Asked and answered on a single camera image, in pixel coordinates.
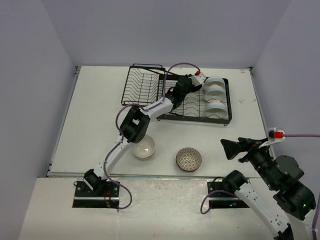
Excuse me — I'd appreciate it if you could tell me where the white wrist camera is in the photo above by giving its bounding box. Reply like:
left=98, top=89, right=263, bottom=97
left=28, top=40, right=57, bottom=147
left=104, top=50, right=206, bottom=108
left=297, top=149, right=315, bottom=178
left=189, top=70, right=207, bottom=87
left=259, top=127, right=285, bottom=148

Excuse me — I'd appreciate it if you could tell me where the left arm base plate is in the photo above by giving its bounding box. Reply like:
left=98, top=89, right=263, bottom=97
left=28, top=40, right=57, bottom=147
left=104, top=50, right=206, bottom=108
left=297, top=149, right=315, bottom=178
left=72, top=181, right=120, bottom=209

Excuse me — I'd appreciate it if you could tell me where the beige bowl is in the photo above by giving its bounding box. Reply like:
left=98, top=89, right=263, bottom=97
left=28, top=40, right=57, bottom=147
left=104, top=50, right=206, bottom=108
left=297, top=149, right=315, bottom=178
left=132, top=135, right=156, bottom=160

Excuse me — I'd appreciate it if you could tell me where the brown patterned bowl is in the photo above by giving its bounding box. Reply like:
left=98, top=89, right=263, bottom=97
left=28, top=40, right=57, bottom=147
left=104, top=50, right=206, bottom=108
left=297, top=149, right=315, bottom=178
left=175, top=147, right=203, bottom=172

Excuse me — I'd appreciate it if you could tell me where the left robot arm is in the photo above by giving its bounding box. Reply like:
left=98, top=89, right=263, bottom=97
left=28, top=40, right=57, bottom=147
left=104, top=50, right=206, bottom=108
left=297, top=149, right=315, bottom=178
left=83, top=73, right=206, bottom=197

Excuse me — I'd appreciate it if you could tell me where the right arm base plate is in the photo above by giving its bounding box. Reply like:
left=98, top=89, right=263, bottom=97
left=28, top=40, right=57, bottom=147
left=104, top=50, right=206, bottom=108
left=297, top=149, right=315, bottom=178
left=207, top=177, right=249, bottom=209

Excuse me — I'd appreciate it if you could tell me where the white bowl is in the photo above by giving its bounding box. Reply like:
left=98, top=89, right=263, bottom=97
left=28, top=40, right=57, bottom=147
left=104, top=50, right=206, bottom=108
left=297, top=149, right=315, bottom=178
left=204, top=76, right=225, bottom=88
left=204, top=100, right=228, bottom=118
left=204, top=84, right=227, bottom=102

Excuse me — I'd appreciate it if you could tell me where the white bowl back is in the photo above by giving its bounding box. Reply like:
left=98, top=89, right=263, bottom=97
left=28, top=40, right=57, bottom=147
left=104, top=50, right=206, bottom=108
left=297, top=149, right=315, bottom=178
left=204, top=76, right=225, bottom=88

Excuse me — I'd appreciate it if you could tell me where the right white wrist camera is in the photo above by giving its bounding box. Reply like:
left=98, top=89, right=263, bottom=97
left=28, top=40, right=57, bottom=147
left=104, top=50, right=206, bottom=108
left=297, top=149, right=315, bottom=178
left=259, top=127, right=285, bottom=148

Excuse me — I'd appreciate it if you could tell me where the black wire dish rack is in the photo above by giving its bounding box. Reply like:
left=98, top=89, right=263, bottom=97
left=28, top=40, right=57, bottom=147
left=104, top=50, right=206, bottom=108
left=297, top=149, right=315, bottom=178
left=121, top=64, right=233, bottom=126

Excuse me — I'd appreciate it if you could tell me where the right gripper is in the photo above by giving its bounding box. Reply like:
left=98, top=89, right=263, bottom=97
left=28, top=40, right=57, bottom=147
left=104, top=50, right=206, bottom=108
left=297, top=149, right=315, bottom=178
left=219, top=135, right=277, bottom=188

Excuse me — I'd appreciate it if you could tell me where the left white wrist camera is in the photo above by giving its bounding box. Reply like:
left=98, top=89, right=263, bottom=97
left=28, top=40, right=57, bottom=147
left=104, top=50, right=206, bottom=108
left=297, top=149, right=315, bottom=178
left=189, top=70, right=207, bottom=87

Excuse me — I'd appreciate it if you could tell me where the white bowl front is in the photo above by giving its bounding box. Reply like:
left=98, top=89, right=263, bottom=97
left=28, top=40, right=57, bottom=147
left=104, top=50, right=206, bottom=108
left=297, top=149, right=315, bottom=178
left=204, top=100, right=228, bottom=118

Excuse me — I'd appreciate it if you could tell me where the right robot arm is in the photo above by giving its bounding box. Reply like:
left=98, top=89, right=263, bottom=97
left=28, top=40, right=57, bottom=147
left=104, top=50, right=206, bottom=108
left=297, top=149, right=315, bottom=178
left=220, top=137, right=320, bottom=240

